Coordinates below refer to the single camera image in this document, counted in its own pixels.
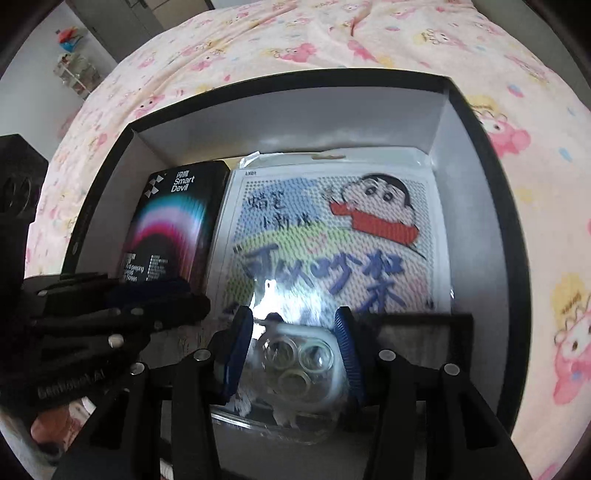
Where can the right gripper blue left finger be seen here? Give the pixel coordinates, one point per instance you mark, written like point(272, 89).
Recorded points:
point(235, 347)

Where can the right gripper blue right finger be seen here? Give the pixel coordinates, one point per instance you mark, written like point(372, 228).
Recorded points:
point(346, 331)

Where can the clear cartoon phone case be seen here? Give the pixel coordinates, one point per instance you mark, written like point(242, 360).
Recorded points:
point(293, 385)

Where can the cartoon bead art board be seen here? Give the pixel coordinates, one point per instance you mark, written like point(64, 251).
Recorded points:
point(363, 226)

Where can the small black square frame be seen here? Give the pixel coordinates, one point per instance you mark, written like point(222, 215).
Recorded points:
point(426, 339)

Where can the black Smart Devil box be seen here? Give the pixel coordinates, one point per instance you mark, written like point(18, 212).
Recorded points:
point(171, 230)

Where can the person's left hand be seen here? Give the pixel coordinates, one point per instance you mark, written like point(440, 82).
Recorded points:
point(57, 428)

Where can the black cardboard storage box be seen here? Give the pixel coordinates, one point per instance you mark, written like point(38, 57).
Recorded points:
point(413, 420)

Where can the small shelf with toys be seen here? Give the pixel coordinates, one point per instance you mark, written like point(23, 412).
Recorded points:
point(73, 69)

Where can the grey door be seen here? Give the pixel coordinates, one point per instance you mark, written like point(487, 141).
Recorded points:
point(122, 26)

